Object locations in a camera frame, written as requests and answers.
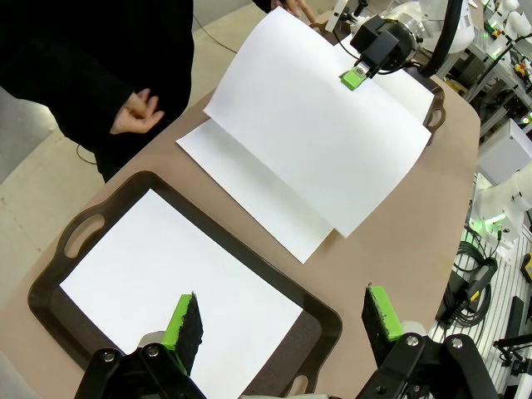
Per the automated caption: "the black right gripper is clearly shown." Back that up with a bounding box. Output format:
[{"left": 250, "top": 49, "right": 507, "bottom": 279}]
[{"left": 339, "top": 15, "right": 418, "bottom": 92}]

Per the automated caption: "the green left gripper right finger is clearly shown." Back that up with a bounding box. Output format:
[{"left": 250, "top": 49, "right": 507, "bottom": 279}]
[{"left": 355, "top": 284, "right": 500, "bottom": 399}]

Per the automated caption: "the green left gripper left finger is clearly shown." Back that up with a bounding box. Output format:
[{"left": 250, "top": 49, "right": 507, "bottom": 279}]
[{"left": 74, "top": 292, "right": 208, "bottom": 399}]

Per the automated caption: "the white A4 paper sheet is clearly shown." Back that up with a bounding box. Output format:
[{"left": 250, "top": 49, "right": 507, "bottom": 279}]
[
  {"left": 330, "top": 37, "right": 436, "bottom": 124},
  {"left": 203, "top": 6, "right": 433, "bottom": 239},
  {"left": 59, "top": 188, "right": 305, "bottom": 398}
]

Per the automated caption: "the person's right forearm black sleeve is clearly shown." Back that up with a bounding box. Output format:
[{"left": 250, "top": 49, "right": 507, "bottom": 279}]
[{"left": 0, "top": 37, "right": 136, "bottom": 138}]

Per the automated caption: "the person's left hand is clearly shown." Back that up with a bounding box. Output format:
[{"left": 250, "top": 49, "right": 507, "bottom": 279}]
[{"left": 270, "top": 0, "right": 317, "bottom": 24}]

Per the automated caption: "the person's right hand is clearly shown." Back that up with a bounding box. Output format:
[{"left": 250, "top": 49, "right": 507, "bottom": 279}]
[{"left": 110, "top": 87, "right": 166, "bottom": 135}]

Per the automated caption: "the brown plastic tray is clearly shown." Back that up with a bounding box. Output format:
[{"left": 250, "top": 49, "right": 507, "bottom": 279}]
[
  {"left": 309, "top": 20, "right": 446, "bottom": 146},
  {"left": 27, "top": 170, "right": 343, "bottom": 399}
]

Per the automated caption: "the black flat bar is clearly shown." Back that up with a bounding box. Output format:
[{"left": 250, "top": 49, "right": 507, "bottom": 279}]
[{"left": 509, "top": 295, "right": 527, "bottom": 333}]

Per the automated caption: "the white A4 paper stack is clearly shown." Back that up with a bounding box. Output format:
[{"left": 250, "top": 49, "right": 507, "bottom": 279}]
[{"left": 175, "top": 117, "right": 336, "bottom": 265}]

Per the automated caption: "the white equipment box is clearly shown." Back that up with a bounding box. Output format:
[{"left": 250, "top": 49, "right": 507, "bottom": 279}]
[{"left": 477, "top": 118, "right": 532, "bottom": 184}]

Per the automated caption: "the person in black jacket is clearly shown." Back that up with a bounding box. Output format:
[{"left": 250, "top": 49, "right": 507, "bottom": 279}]
[{"left": 0, "top": 0, "right": 195, "bottom": 182}]

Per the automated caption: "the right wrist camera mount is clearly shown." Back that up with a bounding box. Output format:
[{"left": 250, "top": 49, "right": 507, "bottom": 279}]
[{"left": 323, "top": 0, "right": 371, "bottom": 33}]

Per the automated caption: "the black corrugated cable hose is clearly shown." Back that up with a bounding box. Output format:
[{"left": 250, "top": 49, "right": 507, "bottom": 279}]
[{"left": 417, "top": 0, "right": 465, "bottom": 78}]

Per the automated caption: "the grey handheld enabling switch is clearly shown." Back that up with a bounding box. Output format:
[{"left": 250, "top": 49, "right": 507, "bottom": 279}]
[{"left": 448, "top": 256, "right": 499, "bottom": 321}]

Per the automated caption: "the black coiled cable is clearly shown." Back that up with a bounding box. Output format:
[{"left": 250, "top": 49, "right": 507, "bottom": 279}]
[{"left": 440, "top": 239, "right": 500, "bottom": 333}]

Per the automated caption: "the slotted aluminium base plate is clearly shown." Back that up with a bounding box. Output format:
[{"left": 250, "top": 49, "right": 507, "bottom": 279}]
[{"left": 427, "top": 174, "right": 532, "bottom": 399}]

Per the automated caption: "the grey metal frame workbench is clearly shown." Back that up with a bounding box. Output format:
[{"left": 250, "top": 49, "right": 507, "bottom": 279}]
[{"left": 461, "top": 0, "right": 532, "bottom": 138}]

